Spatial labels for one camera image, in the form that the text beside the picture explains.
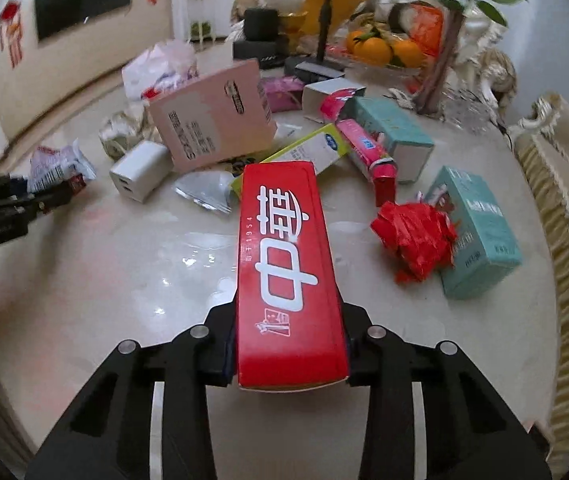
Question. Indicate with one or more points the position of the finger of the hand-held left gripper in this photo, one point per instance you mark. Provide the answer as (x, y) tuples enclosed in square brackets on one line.
[(4, 184), (49, 200)]

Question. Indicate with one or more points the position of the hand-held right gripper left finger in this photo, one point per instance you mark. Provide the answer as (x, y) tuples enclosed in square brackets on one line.
[(217, 355)]

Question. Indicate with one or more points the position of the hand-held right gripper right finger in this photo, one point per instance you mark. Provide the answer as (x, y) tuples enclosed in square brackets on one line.
[(359, 355)]

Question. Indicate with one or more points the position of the white red snack wrapper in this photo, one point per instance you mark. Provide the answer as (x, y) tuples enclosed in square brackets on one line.
[(59, 165)]

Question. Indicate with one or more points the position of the red printed carton box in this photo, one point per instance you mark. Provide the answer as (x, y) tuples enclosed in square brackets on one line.
[(287, 270)]

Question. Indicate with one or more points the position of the white charger plug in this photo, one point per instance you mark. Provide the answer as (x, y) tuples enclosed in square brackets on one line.
[(139, 172)]

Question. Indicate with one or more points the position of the crumpled beige wrapper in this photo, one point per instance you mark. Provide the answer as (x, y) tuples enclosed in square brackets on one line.
[(122, 132)]

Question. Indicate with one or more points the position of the crumpled red paper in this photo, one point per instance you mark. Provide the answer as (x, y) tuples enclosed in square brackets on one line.
[(414, 242)]

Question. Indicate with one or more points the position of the silver foil wrapper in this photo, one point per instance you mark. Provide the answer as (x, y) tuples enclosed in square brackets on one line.
[(207, 190)]

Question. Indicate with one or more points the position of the pink plastic tissue pack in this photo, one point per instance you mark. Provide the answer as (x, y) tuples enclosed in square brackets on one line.
[(162, 70)]

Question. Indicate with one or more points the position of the small red box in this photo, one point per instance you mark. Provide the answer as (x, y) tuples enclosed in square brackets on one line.
[(385, 185)]

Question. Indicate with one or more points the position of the teal box with print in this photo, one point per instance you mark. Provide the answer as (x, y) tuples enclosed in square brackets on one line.
[(479, 230)]

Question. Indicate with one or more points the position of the large pale pink box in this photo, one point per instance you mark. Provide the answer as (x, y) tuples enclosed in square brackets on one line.
[(214, 115)]

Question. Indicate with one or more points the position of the white yellow-green box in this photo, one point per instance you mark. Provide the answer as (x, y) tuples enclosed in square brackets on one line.
[(309, 150)]

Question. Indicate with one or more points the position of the pink striped long box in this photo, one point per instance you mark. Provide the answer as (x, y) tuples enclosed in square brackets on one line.
[(359, 140)]

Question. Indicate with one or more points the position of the teal box white end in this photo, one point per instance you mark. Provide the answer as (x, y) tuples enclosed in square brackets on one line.
[(394, 130)]

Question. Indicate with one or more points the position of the white side table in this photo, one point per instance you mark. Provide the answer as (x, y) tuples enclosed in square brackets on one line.
[(200, 10)]

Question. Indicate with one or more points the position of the beige fringed sofa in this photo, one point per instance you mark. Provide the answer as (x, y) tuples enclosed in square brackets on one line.
[(559, 200)]

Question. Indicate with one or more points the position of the shiny magenta box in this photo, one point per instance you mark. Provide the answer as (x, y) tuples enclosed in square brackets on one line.
[(282, 94)]

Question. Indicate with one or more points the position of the open white box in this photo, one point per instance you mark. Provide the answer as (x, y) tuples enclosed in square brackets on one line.
[(322, 95)]

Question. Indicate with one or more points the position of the clear drinking glasses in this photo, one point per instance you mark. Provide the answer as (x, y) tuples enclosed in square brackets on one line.
[(469, 110)]

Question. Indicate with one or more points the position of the black round speaker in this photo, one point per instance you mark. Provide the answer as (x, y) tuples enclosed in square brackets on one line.
[(261, 24)]

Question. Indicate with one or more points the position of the glass fruit plate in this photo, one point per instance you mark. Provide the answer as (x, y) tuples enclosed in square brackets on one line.
[(374, 72)]

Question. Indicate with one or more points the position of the black phone stand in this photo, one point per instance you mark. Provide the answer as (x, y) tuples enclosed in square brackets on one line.
[(314, 67)]

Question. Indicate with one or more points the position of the gold bowl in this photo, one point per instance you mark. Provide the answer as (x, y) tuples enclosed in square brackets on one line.
[(293, 27)]

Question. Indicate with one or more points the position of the purple glass vase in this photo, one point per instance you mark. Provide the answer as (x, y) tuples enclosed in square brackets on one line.
[(442, 65)]

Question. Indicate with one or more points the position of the orange fruit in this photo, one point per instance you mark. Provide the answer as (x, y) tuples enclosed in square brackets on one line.
[(354, 40), (373, 51), (408, 54)]

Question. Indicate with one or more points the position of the red paper bag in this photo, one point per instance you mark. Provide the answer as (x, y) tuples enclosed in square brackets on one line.
[(427, 27)]

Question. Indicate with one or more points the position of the black tape roll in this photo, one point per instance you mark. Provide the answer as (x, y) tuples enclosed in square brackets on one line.
[(399, 16)]

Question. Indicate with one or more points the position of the yellow envelope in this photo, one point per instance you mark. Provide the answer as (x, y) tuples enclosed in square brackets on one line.
[(349, 0)]

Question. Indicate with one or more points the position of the black wall television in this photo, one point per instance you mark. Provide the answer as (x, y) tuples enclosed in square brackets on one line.
[(82, 2)]

